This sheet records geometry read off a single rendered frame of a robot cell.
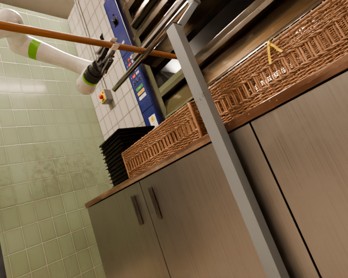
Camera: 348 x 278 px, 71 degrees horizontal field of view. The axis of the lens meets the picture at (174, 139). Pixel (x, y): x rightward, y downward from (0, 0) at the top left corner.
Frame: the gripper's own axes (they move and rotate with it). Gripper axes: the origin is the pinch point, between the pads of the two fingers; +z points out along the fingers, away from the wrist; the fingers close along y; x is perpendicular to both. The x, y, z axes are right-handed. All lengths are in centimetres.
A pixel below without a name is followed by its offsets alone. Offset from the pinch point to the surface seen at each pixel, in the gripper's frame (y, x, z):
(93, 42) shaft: 1.3, 10.8, 1.2
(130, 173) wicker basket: 58, -4, -25
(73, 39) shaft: 1.4, 19.7, 1.1
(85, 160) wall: 20, -28, -122
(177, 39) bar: 30, 6, 40
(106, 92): -28, -47, -87
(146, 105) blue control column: 6, -50, -47
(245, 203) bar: 85, 6, 40
